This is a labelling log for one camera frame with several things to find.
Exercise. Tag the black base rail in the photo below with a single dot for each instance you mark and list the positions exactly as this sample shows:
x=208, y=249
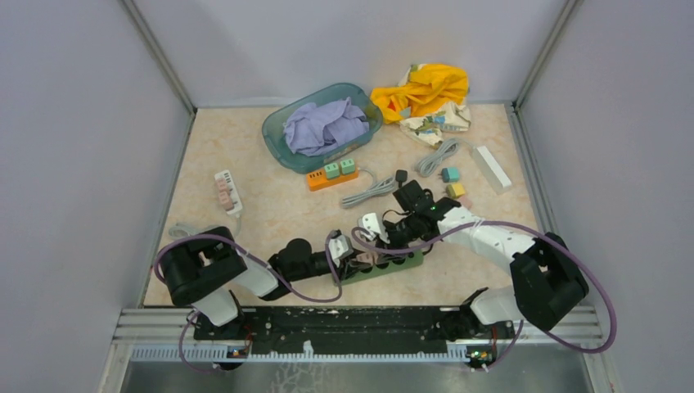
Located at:
x=365, y=332

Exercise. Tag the yellow cloth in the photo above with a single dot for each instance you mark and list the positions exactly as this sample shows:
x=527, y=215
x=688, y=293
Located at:
x=426, y=89

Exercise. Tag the teal charger plug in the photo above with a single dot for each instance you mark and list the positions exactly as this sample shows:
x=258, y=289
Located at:
x=449, y=175

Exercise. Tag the yellow charger plug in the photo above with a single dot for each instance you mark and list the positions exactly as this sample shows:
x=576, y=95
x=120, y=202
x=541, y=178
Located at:
x=455, y=190

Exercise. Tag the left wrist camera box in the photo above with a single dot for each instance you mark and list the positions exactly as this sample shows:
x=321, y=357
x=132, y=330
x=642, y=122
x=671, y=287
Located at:
x=339, y=248

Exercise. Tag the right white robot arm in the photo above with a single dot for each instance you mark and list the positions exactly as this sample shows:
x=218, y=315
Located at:
x=545, y=283

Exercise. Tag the green charger plug left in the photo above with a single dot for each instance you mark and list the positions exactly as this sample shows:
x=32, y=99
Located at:
x=332, y=171

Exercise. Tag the white power strip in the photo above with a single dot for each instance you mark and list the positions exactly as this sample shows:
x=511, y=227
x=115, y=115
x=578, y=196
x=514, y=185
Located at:
x=233, y=192
x=491, y=169

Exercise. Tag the green charger plug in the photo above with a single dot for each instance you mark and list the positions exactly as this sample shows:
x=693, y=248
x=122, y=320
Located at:
x=347, y=166
x=332, y=171

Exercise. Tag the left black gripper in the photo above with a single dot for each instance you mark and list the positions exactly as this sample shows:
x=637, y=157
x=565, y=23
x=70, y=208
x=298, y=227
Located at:
x=349, y=265

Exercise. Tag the teal plastic basin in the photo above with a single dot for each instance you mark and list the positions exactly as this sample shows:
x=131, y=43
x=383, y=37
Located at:
x=272, y=129

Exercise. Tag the pink charger plug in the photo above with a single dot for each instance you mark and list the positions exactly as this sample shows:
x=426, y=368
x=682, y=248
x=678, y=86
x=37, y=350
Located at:
x=369, y=258
x=466, y=202

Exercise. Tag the green power strip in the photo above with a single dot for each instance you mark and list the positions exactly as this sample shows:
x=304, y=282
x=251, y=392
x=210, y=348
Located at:
x=389, y=264

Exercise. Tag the purple cloth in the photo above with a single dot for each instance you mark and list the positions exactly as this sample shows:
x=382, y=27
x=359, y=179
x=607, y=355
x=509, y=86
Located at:
x=313, y=130

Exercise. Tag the green charger plug right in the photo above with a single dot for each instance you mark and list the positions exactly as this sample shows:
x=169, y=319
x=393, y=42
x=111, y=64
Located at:
x=347, y=166

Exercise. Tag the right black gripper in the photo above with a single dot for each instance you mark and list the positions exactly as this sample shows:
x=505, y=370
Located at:
x=387, y=228

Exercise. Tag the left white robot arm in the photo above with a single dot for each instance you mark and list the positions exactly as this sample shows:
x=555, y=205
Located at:
x=196, y=270

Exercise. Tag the cream dinosaur print cloth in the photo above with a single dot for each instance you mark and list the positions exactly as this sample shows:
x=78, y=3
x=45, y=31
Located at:
x=430, y=129

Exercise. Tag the orange power strip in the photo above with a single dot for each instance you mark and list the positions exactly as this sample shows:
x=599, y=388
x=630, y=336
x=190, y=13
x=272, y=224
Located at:
x=316, y=180

